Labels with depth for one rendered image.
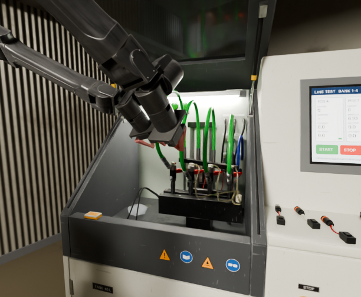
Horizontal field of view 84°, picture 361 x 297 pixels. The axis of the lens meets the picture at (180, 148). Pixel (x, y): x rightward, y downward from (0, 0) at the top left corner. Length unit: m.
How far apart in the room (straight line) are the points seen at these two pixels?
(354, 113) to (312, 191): 0.31
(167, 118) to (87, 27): 0.21
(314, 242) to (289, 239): 0.06
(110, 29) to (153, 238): 0.57
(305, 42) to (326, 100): 2.37
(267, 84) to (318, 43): 2.35
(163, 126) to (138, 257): 0.47
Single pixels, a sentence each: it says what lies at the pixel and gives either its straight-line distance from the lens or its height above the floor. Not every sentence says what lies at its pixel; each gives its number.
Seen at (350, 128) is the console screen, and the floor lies 1.26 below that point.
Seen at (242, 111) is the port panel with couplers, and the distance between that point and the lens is 1.09.
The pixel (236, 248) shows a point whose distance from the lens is 0.65.
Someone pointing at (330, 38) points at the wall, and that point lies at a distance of 3.22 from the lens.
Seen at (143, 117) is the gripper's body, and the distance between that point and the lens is 0.63.
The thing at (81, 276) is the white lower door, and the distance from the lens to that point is 0.94.
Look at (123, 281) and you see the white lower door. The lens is 0.85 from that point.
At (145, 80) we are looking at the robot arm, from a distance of 0.39.
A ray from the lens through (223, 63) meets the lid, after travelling 1.00.
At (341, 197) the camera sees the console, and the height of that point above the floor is 1.03.
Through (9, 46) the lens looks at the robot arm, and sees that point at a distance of 0.84.
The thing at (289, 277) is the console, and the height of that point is 0.87.
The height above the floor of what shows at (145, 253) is 0.86.
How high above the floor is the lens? 1.28
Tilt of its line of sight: 7 degrees down
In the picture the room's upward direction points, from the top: straight up
